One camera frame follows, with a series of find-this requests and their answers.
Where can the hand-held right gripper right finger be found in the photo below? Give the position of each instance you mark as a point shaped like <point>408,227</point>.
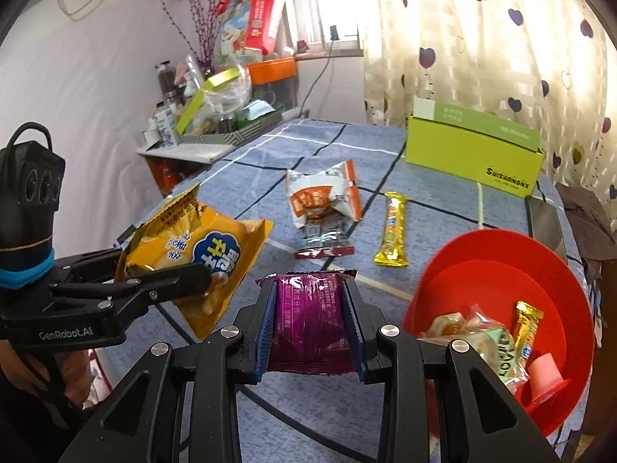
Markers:
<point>355,337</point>

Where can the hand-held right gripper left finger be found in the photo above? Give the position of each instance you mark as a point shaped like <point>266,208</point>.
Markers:
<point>265,337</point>

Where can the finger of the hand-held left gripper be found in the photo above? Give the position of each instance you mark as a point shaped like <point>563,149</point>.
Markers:
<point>86,263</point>
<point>164,282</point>

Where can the purple snack packet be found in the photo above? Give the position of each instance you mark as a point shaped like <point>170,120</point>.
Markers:
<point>308,323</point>

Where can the yellow chip bag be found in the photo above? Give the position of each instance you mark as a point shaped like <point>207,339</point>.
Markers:
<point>212,246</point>

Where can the dark brown snack packet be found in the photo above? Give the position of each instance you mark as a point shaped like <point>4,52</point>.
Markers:
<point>323,236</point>

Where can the short gold snack bar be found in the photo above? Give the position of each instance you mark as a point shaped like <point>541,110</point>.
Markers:
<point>393,226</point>

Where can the red plastic basket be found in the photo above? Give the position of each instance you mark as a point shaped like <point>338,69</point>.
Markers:
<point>472,275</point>

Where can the clear bag of puffs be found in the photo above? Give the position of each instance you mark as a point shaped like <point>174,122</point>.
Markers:
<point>496,347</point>

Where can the orange white snack packet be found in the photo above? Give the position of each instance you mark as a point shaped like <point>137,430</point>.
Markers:
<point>313,197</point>

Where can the long gold snack bar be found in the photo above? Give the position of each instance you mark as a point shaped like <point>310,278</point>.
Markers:
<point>525,328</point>

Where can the pink jelly cup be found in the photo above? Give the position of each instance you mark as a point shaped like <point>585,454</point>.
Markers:
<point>542,371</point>

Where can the person's left hand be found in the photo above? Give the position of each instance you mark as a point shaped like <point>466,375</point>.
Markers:
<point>77,378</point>

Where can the red container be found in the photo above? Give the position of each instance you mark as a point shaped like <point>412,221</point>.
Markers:
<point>171,178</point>

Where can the white side shelf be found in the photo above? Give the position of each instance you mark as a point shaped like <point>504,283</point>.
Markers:
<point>183,154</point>

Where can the white bottle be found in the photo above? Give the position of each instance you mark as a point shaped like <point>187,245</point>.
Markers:
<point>165,128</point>

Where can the patterned tray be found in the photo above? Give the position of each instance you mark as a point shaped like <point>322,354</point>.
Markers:
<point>226,137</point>

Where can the dark glass jar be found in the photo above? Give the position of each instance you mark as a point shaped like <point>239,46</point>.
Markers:
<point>165,79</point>

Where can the yellow-green box lid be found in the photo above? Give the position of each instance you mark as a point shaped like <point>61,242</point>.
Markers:
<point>193,106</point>

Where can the green packet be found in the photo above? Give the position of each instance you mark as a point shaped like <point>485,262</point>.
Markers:
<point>255,111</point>

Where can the clear plastic bag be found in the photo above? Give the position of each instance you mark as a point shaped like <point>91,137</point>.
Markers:
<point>226,96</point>

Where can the green cardboard box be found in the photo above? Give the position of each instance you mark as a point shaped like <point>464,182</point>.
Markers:
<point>458,159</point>

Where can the black smartphone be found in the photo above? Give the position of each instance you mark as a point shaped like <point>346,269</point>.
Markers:
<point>544,226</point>

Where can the orange box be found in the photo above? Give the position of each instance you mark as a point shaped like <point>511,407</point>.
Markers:
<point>272,71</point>

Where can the purple decorative branches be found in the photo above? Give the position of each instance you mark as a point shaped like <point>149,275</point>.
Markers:
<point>205,24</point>

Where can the colourful printed carton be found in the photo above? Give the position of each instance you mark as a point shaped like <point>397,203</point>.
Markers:
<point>231,29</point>

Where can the red gift box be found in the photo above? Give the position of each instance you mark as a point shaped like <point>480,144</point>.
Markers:
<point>260,19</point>

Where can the black charger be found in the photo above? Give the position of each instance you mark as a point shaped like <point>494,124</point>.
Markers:
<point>334,33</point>

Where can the heart print curtain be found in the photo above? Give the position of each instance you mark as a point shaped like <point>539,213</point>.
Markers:
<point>482,33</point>

